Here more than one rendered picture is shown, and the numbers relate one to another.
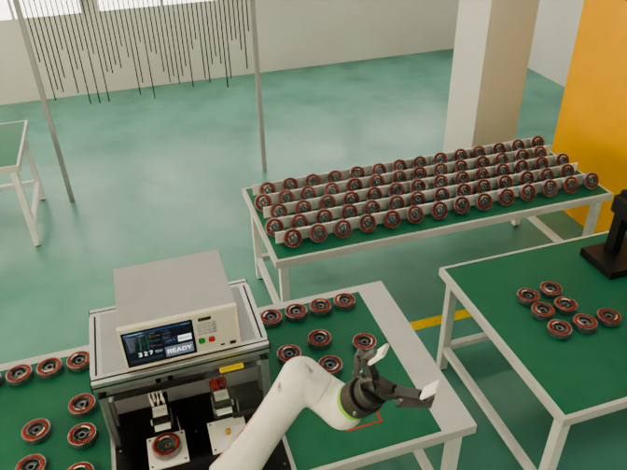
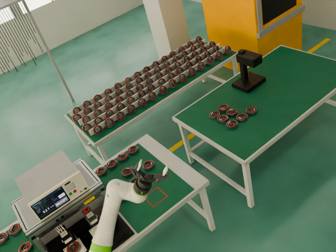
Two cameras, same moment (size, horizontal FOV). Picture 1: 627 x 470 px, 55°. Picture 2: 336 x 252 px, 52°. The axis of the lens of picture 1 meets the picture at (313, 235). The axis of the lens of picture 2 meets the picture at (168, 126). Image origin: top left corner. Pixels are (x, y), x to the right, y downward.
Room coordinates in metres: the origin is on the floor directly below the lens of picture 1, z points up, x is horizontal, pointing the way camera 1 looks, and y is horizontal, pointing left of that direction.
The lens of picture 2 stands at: (-0.36, -0.11, 3.03)
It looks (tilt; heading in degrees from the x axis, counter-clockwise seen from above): 37 degrees down; 351
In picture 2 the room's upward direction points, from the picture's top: 17 degrees counter-clockwise
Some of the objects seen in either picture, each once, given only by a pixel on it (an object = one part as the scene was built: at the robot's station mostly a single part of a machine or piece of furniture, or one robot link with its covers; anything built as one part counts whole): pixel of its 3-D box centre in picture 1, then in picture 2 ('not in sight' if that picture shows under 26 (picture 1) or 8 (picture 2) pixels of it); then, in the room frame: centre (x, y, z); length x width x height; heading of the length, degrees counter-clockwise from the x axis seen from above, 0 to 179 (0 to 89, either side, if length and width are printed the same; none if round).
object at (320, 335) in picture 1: (319, 338); (127, 172); (2.12, -0.02, 0.77); 0.11 x 0.11 x 0.04
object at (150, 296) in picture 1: (175, 306); (51, 183); (1.86, 0.56, 1.22); 0.44 x 0.39 x 0.20; 107
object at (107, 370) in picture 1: (176, 330); (57, 194); (1.86, 0.57, 1.09); 0.68 x 0.44 x 0.05; 107
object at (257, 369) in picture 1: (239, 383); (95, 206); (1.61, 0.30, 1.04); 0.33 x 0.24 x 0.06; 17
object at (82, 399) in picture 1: (82, 405); (25, 248); (1.76, 1.00, 0.77); 0.11 x 0.11 x 0.04
